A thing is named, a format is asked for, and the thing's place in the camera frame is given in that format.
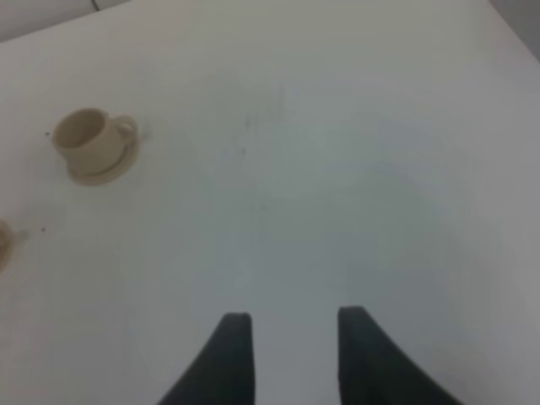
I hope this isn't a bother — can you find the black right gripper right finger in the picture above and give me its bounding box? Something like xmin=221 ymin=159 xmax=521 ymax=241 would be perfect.
xmin=337 ymin=306 xmax=458 ymax=404

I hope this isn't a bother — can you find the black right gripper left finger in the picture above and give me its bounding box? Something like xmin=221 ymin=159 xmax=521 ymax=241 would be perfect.
xmin=160 ymin=313 xmax=256 ymax=405

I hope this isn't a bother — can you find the beige saucer far right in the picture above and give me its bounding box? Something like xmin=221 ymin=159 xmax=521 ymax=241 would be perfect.
xmin=67 ymin=138 xmax=140 ymax=186

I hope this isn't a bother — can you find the beige saucer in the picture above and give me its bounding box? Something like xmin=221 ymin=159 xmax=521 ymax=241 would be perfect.
xmin=0 ymin=220 xmax=14 ymax=272
xmin=67 ymin=138 xmax=140 ymax=186

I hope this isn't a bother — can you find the beige saucer near centre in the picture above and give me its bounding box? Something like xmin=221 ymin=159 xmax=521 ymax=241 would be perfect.
xmin=0 ymin=220 xmax=14 ymax=272

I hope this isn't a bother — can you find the beige teacup far right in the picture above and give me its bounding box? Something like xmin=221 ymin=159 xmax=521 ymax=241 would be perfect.
xmin=52 ymin=108 xmax=139 ymax=175

